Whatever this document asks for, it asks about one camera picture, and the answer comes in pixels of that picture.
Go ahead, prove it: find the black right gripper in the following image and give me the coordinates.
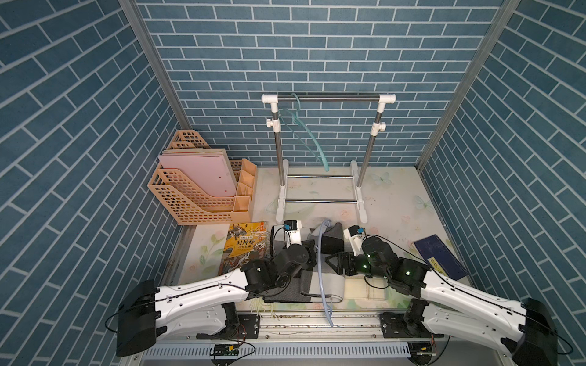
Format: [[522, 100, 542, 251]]
[[323, 250, 387, 280]]

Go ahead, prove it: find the light blue clothes hanger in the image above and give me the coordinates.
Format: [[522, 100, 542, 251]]
[[310, 218, 335, 328]]

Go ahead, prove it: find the black white checkered scarf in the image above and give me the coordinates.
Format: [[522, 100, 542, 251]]
[[265, 223, 345, 303]]

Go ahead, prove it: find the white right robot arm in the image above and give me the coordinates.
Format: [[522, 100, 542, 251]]
[[325, 235, 564, 365]]

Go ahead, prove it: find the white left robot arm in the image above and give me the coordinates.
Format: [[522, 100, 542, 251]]
[[115, 240, 317, 358]]

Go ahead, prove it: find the pastel plaid scarf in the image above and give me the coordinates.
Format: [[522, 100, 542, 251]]
[[237, 273, 410, 313]]

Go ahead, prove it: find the green clothes hanger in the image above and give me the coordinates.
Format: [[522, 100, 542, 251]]
[[278, 93, 330, 172]]

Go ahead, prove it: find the white steel clothes rack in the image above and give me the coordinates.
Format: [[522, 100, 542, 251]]
[[260, 92, 398, 225]]

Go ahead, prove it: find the yellow comic book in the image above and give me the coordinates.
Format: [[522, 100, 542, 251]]
[[218, 221, 269, 275]]

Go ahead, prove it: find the dark blue notebook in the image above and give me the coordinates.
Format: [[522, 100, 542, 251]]
[[414, 235, 468, 280]]

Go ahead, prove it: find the pink pressure file folder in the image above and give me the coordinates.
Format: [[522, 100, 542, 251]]
[[159, 155, 237, 198]]

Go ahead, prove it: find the orange plastic file organizer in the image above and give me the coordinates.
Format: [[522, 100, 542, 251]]
[[148, 130, 257, 226]]

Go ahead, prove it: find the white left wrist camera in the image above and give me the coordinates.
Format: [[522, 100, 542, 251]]
[[283, 220, 302, 248]]

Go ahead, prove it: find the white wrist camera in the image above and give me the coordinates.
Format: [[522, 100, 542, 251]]
[[343, 225, 366, 256], [283, 220, 302, 248]]

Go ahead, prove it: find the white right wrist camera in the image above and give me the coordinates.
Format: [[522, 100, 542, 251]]
[[343, 225, 366, 256]]

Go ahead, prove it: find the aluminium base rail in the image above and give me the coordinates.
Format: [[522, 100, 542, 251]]
[[136, 310, 440, 362]]

